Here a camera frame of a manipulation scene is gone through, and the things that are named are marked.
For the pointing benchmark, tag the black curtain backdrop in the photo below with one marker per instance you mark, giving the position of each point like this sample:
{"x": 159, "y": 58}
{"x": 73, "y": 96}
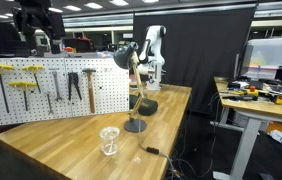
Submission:
{"x": 199, "y": 46}

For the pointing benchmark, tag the black round cushion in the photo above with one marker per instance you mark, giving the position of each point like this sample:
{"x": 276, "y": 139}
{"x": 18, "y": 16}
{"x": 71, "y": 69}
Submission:
{"x": 147, "y": 108}

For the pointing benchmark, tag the small yellow T-handle wrench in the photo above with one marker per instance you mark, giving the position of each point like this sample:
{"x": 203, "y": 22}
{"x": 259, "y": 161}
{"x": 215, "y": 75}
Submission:
{"x": 33, "y": 69}

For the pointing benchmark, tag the white side desk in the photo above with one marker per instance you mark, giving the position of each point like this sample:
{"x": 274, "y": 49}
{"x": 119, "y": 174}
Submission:
{"x": 256, "y": 112}

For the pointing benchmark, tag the clear plastic storage bin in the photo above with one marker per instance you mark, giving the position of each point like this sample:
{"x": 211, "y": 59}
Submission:
{"x": 262, "y": 58}

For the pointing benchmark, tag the white pegboard wall organizer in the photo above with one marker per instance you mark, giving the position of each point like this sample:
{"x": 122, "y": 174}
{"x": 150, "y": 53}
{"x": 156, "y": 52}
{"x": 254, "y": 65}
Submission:
{"x": 110, "y": 88}

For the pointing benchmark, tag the wooden handle hammer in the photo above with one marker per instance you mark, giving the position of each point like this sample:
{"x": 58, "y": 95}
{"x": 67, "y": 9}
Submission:
{"x": 89, "y": 72}

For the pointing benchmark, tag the clear plastic cup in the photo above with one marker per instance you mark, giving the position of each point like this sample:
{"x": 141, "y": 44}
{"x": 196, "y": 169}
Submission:
{"x": 109, "y": 140}

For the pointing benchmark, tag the black wooden desk lamp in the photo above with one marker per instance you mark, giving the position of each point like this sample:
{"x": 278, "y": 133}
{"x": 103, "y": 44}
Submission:
{"x": 126, "y": 58}

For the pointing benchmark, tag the short silver combination wrench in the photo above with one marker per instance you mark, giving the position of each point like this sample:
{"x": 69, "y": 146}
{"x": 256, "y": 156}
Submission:
{"x": 49, "y": 103}

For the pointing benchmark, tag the long silver combination wrench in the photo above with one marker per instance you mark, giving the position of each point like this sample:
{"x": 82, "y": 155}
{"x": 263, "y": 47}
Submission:
{"x": 55, "y": 76}

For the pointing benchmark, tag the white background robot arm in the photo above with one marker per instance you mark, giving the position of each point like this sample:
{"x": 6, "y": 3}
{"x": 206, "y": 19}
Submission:
{"x": 151, "y": 60}

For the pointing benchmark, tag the large yellow T-handle wrench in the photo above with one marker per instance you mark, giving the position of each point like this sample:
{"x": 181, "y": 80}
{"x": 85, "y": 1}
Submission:
{"x": 4, "y": 67}

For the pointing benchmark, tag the middle yellow T-handle wrench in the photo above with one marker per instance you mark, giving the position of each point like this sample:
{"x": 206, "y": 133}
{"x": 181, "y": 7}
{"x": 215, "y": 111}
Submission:
{"x": 24, "y": 85}

